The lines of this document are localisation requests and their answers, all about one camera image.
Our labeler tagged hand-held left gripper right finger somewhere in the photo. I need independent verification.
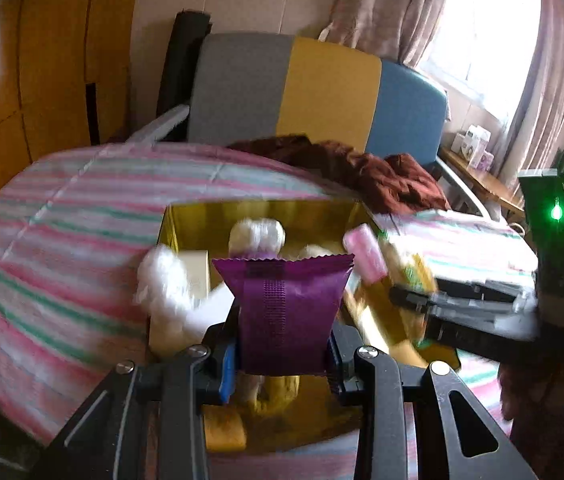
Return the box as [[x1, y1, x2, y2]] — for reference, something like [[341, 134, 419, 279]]
[[328, 322, 538, 480]]

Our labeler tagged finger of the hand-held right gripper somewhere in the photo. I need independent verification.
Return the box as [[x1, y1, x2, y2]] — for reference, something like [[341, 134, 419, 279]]
[[423, 311, 544, 362], [389, 282, 539, 314]]

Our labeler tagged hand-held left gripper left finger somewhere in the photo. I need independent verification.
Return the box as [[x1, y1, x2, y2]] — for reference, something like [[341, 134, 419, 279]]
[[49, 322, 240, 480]]

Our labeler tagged green-topped grain packet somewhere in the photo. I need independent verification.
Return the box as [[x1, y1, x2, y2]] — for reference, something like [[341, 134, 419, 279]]
[[379, 232, 438, 301]]

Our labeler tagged purple snack packet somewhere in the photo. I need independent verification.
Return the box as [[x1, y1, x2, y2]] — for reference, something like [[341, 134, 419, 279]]
[[210, 252, 355, 377]]

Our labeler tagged pink bag roll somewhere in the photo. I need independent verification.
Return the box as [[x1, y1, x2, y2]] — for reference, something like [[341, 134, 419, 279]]
[[343, 225, 389, 283]]

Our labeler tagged beige bandage roll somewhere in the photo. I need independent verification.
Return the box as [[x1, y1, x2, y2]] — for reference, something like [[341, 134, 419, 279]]
[[297, 242, 344, 261]]

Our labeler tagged gold metal tray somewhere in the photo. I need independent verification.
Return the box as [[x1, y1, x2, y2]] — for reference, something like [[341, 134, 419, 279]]
[[149, 200, 463, 456]]

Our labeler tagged wooden side table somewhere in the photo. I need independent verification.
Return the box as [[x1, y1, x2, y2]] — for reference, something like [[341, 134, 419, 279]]
[[439, 147, 525, 211]]

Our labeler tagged purple box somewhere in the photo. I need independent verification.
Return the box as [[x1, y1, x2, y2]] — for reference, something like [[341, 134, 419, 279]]
[[469, 150, 495, 171]]

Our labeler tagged patterned curtain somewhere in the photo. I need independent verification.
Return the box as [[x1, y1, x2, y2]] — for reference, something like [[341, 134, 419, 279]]
[[319, 0, 455, 68], [497, 0, 564, 181]]

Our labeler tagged dark red quilt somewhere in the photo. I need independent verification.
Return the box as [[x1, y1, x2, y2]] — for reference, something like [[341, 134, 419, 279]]
[[227, 135, 450, 216]]

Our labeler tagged striped bedsheet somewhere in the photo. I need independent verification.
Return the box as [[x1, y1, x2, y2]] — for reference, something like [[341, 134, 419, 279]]
[[0, 142, 538, 461]]

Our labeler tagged window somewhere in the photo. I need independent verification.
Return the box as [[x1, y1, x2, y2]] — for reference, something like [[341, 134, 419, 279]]
[[414, 0, 543, 121]]

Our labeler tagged grey yellow blue headboard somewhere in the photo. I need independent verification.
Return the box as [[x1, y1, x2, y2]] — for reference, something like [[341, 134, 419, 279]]
[[187, 34, 448, 168]]

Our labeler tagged wooden wardrobe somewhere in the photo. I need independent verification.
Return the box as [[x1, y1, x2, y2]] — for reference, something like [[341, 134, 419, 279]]
[[0, 0, 143, 226]]

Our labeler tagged white bed rail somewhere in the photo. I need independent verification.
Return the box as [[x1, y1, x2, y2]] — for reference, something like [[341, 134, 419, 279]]
[[436, 157, 490, 217], [127, 105, 189, 143]]

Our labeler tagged black bed post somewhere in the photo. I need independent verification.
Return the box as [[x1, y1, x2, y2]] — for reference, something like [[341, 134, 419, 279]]
[[157, 11, 213, 116]]

